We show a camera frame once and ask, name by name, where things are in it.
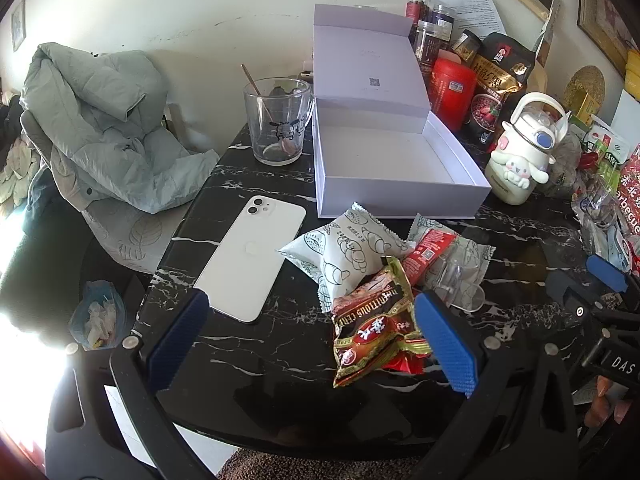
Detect clear jar red contents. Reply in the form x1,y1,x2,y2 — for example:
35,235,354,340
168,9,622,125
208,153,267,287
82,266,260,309
405,0,432,26

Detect green white packet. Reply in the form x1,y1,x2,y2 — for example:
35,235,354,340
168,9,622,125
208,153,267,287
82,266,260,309
580,127,631,196

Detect white bread packet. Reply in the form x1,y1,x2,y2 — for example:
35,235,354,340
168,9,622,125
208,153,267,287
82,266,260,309
407,214,496,311
276,202,416,313

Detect white hinged-lid gift box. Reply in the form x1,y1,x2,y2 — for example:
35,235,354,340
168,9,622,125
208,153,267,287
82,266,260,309
312,3,493,220

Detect clear jar dark contents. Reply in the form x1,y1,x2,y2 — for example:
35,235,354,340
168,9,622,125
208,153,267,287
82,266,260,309
430,4,457,41

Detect white cartoon water bottle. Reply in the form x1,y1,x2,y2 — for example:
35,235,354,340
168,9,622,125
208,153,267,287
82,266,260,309
486,91,571,206

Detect white carton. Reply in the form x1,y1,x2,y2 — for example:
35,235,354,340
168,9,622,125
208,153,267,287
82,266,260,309
612,87,640,136

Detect glass mug with cartoon print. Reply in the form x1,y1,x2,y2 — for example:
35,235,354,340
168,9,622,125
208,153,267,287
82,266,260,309
243,77,317,166

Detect red canister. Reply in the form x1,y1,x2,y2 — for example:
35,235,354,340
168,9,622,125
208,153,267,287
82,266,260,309
431,57,476,133

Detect black gold oats bag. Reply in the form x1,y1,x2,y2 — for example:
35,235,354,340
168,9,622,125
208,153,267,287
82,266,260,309
460,32,536,143

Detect brown cereal snack packet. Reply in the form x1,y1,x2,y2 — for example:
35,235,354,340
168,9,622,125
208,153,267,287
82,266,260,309
331,255,432,389

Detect blue plastic trash bag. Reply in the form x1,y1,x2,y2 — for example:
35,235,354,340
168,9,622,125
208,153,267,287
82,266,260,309
68,280,127,351

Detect red white-print snack packet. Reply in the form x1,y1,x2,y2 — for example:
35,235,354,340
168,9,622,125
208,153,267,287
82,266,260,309
400,229,458,288

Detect yellow object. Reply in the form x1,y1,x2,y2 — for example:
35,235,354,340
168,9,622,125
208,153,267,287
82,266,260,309
622,50,640,93

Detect white smartphone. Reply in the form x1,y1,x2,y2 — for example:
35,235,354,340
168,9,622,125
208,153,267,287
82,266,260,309
192,195,307,324

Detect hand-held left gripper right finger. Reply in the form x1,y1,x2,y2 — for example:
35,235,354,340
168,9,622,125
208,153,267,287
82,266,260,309
414,291,581,480

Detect small jar with dark lid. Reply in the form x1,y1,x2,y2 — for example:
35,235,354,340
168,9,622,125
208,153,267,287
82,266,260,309
452,30,482,63

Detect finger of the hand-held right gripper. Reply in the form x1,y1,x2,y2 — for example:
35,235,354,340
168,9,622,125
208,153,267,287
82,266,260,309
546,270,601,315
586,254,640,293

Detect round woven straw piece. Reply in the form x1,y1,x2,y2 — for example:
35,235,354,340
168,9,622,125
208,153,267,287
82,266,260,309
564,66,607,111

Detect grey-green padded jacket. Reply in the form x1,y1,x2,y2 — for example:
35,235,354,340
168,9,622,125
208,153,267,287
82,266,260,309
20,42,221,213

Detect printed paper sheet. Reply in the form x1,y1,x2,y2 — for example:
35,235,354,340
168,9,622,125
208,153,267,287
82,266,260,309
430,0,506,38

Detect small wall picture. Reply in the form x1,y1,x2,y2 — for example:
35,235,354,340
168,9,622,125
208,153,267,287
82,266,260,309
11,0,27,52

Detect person's right hand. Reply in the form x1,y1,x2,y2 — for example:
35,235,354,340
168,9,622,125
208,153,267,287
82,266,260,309
572,374,633,428

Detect brown fuzzy rug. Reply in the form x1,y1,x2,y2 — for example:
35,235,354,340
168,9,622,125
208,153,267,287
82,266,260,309
216,447,426,480

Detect red cartoon snack packet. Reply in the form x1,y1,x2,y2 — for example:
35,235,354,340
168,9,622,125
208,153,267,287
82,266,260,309
387,340,432,376

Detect clear plastic bag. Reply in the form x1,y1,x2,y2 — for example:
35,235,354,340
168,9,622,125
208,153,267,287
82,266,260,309
570,175,636,271

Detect red barbecue seasoning packet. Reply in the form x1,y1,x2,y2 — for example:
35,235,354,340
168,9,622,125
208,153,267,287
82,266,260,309
612,142,640,256

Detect dark framed picture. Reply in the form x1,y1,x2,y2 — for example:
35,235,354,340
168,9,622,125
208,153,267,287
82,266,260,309
577,0,640,78

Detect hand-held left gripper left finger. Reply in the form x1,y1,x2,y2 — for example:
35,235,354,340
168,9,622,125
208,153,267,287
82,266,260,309
46,290,216,480

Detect copper stirring spoon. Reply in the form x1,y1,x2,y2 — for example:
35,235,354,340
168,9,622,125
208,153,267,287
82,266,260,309
241,64,298,156

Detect clear jar brown contents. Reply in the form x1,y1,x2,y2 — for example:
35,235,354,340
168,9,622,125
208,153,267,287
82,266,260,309
414,21,443,78

